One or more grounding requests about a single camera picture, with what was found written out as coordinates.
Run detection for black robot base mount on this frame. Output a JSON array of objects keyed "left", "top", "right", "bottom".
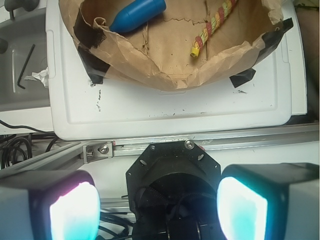
[{"left": 126, "top": 140, "right": 224, "bottom": 240}]

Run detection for grey tray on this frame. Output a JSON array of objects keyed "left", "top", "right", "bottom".
[{"left": 0, "top": 8, "right": 50, "bottom": 112}]

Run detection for blue plastic bottle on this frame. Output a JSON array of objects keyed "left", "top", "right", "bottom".
[{"left": 109, "top": 0, "right": 167, "bottom": 33}]

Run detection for black cables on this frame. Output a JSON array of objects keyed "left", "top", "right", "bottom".
[{"left": 0, "top": 119, "right": 60, "bottom": 171}]

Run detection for multicolored twisted rope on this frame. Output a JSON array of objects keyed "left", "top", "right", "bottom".
[{"left": 188, "top": 0, "right": 240, "bottom": 60}]

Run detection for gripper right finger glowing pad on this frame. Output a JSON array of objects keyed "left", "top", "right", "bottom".
[{"left": 217, "top": 162, "right": 320, "bottom": 240}]

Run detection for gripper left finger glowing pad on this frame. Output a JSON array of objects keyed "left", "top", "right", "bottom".
[{"left": 0, "top": 169, "right": 101, "bottom": 240}]

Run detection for brown paper bag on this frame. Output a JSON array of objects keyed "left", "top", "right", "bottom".
[{"left": 58, "top": 0, "right": 285, "bottom": 91}]

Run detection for aluminium extrusion rail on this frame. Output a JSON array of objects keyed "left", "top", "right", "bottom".
[{"left": 0, "top": 123, "right": 320, "bottom": 186}]

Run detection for crumpled white paper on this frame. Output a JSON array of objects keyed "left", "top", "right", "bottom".
[{"left": 24, "top": 67, "right": 49, "bottom": 89}]

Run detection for black hex key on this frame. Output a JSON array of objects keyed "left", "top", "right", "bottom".
[{"left": 16, "top": 44, "right": 36, "bottom": 90}]

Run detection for metal corner bracket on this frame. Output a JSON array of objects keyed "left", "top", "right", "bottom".
[{"left": 83, "top": 141, "right": 114, "bottom": 164}]

